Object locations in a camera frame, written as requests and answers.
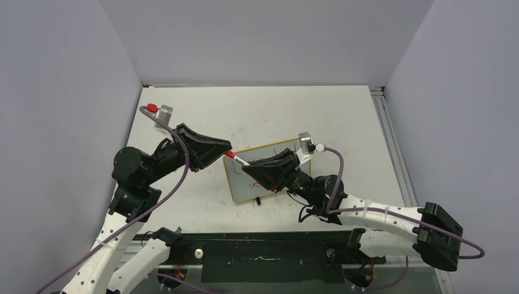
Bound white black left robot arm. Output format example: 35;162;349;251
61;124;232;293

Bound aluminium rail at table edge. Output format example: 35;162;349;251
369;86;418;206

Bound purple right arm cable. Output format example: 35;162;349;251
322;146;486;260

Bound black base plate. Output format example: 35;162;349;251
163;229;386;284

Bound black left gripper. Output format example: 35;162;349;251
143;123;233;184

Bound white marker pen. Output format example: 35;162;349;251
234;156;250;166

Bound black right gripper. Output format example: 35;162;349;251
243;148;320;204

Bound yellow framed small whiteboard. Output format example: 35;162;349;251
223;138;300;203

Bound red marker cap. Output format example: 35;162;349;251
225;151;235;159

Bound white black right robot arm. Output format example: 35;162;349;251
242;149;463;272

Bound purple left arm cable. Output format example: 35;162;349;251
34;104;192;294

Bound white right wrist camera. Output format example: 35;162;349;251
296;132;326;165

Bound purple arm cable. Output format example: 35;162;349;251
322;146;486;260
34;104;192;294

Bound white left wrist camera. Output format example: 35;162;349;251
154;105;173;134

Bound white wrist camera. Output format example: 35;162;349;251
154;105;173;134
296;132;326;165

